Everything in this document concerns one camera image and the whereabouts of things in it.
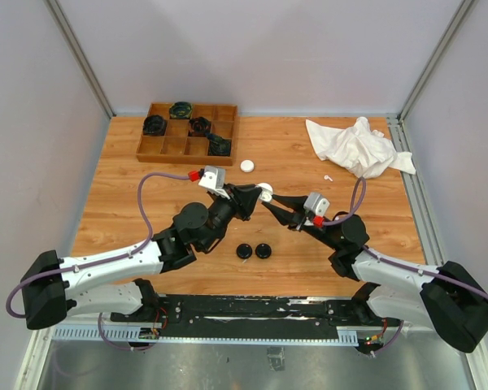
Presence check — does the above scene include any black earbud charging case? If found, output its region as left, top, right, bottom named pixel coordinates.
left=255, top=243, right=272, bottom=259

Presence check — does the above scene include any white crumpled cloth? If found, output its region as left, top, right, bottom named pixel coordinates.
left=305, top=117, right=416, bottom=179

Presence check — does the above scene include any dark rolled fabric middle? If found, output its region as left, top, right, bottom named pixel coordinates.
left=189, top=116, right=211, bottom=137

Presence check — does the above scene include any dark rolled fabric far left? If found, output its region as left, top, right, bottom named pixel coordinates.
left=142, top=115, right=168, bottom=137

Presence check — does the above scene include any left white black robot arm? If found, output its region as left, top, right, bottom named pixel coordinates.
left=20, top=184, right=263, bottom=330

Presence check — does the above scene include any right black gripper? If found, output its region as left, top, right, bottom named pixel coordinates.
left=264, top=193, right=341, bottom=250

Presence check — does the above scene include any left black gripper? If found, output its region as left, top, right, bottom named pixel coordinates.
left=201, top=184, right=263, bottom=252

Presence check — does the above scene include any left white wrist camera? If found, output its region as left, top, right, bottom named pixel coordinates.
left=188, top=166, right=229, bottom=199

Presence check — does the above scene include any wooden compartment tray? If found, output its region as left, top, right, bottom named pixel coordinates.
left=136, top=102, right=238, bottom=166

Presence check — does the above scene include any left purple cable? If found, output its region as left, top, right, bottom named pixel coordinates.
left=6, top=171, right=192, bottom=353

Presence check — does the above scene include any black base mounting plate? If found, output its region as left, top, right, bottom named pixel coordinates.
left=110, top=292, right=391, bottom=340

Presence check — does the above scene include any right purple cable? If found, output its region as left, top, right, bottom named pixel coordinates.
left=320, top=176, right=488, bottom=324

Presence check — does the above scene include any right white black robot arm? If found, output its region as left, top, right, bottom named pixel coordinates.
left=264, top=193, right=488, bottom=353

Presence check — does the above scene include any dark rolled fabric bottom right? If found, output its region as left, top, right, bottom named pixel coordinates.
left=207, top=133, right=232, bottom=157

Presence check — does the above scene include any white slotted cable duct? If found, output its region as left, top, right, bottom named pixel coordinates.
left=52, top=323, right=361, bottom=348

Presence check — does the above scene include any white round case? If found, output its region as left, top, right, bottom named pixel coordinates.
left=257, top=183, right=273, bottom=202
left=240, top=159, right=255, bottom=173

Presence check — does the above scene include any dark rolled fabric top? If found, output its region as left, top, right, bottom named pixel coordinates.
left=169, top=102, right=194, bottom=119

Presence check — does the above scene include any dark rolled fabric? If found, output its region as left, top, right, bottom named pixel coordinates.
left=207, top=133, right=232, bottom=157
left=189, top=116, right=211, bottom=137
left=142, top=115, right=168, bottom=137
left=169, top=102, right=194, bottom=119

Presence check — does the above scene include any purple cable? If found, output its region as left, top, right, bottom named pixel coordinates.
left=6, top=171, right=192, bottom=353
left=320, top=176, right=488, bottom=324

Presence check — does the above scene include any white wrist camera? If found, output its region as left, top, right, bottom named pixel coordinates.
left=303, top=192, right=330, bottom=227
left=188, top=166, right=229, bottom=199

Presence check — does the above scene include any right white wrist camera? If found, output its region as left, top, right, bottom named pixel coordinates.
left=303, top=192, right=330, bottom=227

